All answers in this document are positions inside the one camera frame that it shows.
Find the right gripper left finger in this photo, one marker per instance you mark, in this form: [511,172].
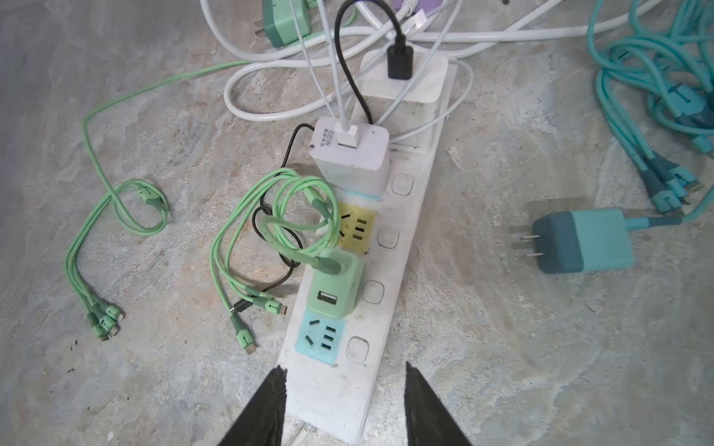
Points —
[262,421]

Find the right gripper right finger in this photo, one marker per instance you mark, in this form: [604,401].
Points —
[427,420]

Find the white multicolour power strip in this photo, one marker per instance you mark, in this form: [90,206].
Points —
[332,367]

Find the green charger plug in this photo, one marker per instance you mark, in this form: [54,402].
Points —
[278,24]
[335,283]

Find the teal charger plug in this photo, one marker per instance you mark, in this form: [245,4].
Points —
[581,241]

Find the purple power strip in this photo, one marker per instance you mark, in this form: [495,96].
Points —
[412,7]

